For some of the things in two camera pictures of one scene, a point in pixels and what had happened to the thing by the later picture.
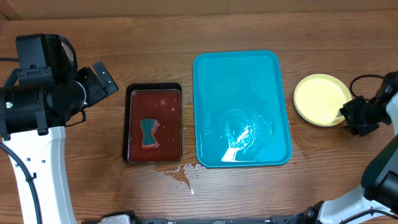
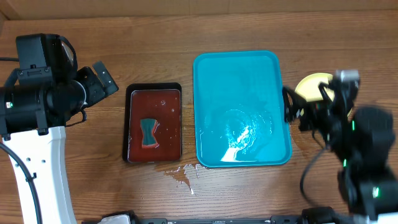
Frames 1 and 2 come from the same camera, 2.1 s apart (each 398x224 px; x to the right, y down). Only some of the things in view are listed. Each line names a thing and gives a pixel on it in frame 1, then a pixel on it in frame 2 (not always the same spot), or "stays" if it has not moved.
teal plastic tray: (239, 112) stays
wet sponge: (148, 127) stays
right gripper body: (354, 115) to (306, 113)
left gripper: (86, 76) stays
